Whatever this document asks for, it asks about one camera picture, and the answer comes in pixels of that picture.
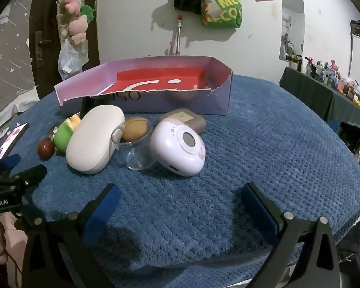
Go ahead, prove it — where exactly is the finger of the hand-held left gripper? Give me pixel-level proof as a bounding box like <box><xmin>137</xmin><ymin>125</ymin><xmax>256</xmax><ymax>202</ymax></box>
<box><xmin>0</xmin><ymin>154</ymin><xmax>21</xmax><ymax>178</ymax></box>
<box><xmin>0</xmin><ymin>164</ymin><xmax>48</xmax><ymax>192</ymax></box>

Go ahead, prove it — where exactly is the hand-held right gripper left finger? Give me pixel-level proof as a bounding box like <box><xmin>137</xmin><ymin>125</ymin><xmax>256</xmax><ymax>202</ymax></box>
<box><xmin>22</xmin><ymin>183</ymin><xmax>122</xmax><ymax>288</ymax></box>

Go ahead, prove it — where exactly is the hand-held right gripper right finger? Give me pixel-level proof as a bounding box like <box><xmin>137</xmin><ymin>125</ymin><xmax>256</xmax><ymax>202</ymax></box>
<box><xmin>241</xmin><ymin>182</ymin><xmax>340</xmax><ymax>288</ymax></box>

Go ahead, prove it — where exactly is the red-brown ball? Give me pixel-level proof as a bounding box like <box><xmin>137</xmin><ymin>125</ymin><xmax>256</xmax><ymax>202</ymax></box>
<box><xmin>37</xmin><ymin>140</ymin><xmax>56</xmax><ymax>160</ymax></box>

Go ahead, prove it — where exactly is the green frog toy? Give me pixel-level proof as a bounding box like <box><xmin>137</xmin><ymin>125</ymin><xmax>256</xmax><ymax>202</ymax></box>
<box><xmin>53</xmin><ymin>114</ymin><xmax>82</xmax><ymax>152</ymax></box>

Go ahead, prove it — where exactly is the clear plastic capsule half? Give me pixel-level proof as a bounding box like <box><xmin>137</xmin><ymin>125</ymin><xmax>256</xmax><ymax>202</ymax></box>
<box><xmin>126</xmin><ymin>145</ymin><xmax>158</xmax><ymax>170</ymax></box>
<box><xmin>110</xmin><ymin>120</ymin><xmax>153</xmax><ymax>150</ymax></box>

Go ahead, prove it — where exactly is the white oval case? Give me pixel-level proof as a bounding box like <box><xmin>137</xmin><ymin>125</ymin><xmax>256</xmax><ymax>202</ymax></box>
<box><xmin>65</xmin><ymin>104</ymin><xmax>126</xmax><ymax>174</ymax></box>

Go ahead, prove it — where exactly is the black cylinder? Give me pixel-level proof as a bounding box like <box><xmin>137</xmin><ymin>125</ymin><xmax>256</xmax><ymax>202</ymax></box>
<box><xmin>81</xmin><ymin>96</ymin><xmax>93</xmax><ymax>118</ymax></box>

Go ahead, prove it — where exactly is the pink oval device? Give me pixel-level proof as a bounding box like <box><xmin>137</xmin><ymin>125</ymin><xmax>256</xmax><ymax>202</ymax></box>
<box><xmin>150</xmin><ymin>120</ymin><xmax>206</xmax><ymax>177</ymax></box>

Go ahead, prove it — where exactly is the brown square case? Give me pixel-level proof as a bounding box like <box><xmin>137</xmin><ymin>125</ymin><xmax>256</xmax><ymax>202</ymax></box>
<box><xmin>156</xmin><ymin>108</ymin><xmax>206</xmax><ymax>134</ymax></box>

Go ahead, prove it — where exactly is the pink cardboard box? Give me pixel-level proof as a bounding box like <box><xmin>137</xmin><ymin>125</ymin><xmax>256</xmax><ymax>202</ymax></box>
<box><xmin>54</xmin><ymin>55</ymin><xmax>233</xmax><ymax>116</ymax></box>

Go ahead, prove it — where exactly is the person's left hand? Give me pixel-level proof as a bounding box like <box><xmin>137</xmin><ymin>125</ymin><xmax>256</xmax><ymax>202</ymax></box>
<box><xmin>0</xmin><ymin>213</ymin><xmax>29</xmax><ymax>266</ymax></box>

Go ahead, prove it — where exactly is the black smartphone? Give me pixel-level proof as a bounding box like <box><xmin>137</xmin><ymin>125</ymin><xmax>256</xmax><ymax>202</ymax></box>
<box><xmin>0</xmin><ymin>122</ymin><xmax>30</xmax><ymax>160</ymax></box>

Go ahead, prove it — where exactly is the crumpled white sheet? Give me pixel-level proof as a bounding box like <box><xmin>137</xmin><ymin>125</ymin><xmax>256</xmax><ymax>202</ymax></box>
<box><xmin>0</xmin><ymin>87</ymin><xmax>39</xmax><ymax>126</ymax></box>

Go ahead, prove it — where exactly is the clear plastic bag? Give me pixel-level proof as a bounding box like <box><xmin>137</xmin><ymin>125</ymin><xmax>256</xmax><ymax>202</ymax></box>
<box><xmin>58</xmin><ymin>39</ymin><xmax>87</xmax><ymax>81</ymax></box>

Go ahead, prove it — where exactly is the dark brown door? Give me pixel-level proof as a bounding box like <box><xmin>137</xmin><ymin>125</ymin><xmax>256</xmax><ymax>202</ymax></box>
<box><xmin>30</xmin><ymin>0</ymin><xmax>101</xmax><ymax>99</ymax></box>

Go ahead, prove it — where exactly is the pink plush toy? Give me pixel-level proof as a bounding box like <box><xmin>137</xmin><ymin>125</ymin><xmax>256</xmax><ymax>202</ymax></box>
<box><xmin>68</xmin><ymin>15</ymin><xmax>89</xmax><ymax>44</ymax></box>
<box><xmin>61</xmin><ymin>0</ymin><xmax>82</xmax><ymax>15</ymax></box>

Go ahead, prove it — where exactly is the row of bottles and figurines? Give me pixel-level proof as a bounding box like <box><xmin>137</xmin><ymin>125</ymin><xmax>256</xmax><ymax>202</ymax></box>
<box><xmin>285</xmin><ymin>52</ymin><xmax>360</xmax><ymax>108</ymax></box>

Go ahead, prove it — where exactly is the green plush toy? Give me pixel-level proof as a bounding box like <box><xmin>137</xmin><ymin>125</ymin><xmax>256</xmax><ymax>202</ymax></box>
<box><xmin>81</xmin><ymin>4</ymin><xmax>96</xmax><ymax>23</ymax></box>

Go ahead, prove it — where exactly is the white and pink stick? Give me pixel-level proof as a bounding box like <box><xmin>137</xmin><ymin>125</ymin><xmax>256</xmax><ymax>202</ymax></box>
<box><xmin>169</xmin><ymin>14</ymin><xmax>183</xmax><ymax>57</ymax></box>

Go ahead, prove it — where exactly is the green tote bag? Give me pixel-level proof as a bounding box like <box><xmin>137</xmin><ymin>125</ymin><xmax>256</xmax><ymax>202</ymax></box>
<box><xmin>202</xmin><ymin>0</ymin><xmax>243</xmax><ymax>28</ymax></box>

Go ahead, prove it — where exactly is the thin brown cable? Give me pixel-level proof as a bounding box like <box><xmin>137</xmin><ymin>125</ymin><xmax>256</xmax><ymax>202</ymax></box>
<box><xmin>6</xmin><ymin>246</ymin><xmax>21</xmax><ymax>288</ymax></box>

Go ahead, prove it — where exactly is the metal door handle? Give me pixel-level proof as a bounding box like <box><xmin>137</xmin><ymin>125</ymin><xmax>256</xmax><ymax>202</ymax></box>
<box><xmin>34</xmin><ymin>31</ymin><xmax>52</xmax><ymax>69</ymax></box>

